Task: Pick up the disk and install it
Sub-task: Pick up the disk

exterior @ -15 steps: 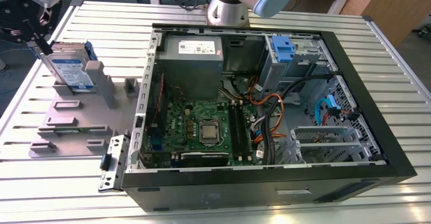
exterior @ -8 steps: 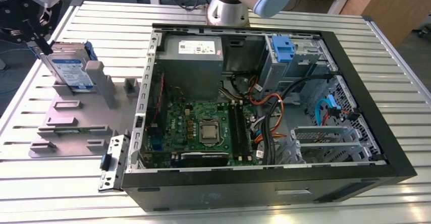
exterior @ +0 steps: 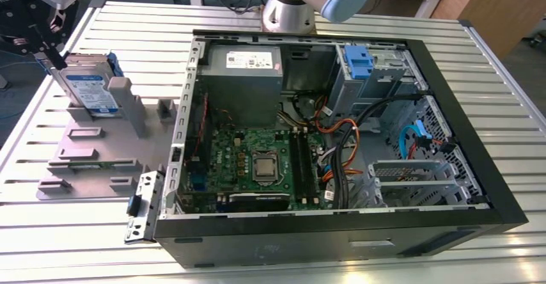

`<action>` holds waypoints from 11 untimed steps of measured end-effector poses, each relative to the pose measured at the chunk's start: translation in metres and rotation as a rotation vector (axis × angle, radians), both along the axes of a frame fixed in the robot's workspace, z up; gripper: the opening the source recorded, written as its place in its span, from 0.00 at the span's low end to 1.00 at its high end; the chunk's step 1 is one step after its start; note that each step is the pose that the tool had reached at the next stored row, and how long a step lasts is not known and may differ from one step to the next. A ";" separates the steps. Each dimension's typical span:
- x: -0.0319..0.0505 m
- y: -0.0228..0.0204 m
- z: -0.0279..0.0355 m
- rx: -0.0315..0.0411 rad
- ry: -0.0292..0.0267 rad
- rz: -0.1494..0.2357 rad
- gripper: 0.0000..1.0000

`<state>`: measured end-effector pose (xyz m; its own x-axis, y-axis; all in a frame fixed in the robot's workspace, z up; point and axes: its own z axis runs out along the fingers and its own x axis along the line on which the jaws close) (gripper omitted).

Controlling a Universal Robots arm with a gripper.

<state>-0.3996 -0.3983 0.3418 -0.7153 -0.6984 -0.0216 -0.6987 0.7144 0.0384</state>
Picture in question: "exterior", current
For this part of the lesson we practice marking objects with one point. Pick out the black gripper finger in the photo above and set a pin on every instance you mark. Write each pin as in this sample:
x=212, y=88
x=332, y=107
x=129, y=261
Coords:
x=58, y=60
x=22, y=44

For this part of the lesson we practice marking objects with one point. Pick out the hard disk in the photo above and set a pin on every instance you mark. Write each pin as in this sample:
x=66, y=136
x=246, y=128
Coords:
x=87, y=89

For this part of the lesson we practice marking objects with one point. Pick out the silver metal disk bay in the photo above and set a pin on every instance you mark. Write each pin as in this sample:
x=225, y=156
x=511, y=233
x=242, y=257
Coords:
x=427, y=165

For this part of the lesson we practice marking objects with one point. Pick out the grey parts rack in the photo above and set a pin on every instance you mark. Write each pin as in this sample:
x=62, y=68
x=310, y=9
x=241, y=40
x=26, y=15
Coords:
x=115, y=146

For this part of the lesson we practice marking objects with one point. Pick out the green RAM stick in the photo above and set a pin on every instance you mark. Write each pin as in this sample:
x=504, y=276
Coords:
x=91, y=165

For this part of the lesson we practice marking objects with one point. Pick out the grey power supply unit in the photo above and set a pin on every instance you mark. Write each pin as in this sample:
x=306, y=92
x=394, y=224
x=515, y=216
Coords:
x=240, y=98

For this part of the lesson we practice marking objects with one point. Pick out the green motherboard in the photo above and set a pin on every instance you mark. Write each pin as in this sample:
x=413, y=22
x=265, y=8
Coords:
x=226, y=169

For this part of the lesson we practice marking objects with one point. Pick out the CPU socket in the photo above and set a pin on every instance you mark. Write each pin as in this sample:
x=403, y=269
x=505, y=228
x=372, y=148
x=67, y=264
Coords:
x=265, y=153

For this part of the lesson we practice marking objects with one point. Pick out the silver CPU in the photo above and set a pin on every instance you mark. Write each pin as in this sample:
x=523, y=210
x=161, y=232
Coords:
x=265, y=168

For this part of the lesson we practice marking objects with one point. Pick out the black graphics card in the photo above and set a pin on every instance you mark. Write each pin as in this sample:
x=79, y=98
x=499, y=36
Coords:
x=256, y=201

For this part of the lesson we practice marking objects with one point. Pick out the black RAM slot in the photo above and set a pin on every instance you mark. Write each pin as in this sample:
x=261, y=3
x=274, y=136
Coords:
x=298, y=162
x=312, y=169

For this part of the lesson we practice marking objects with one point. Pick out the grey metal drive cage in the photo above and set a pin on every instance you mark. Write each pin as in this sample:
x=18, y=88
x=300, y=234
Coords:
x=354, y=92

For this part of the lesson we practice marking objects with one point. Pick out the blue plastic drive latch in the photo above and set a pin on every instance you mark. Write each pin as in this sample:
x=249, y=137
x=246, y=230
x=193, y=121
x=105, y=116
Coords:
x=358, y=61

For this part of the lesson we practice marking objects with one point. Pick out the black open PC case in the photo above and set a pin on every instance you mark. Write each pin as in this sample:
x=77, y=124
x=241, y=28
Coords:
x=298, y=242

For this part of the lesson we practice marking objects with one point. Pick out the wooden cabinet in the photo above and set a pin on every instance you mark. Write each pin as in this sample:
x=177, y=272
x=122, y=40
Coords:
x=504, y=15

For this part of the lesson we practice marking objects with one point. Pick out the black chair base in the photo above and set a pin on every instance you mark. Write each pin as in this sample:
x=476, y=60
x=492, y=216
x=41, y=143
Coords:
x=539, y=40

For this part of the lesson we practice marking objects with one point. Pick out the hinged metal slot bracket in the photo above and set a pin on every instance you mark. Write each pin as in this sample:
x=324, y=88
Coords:
x=148, y=201

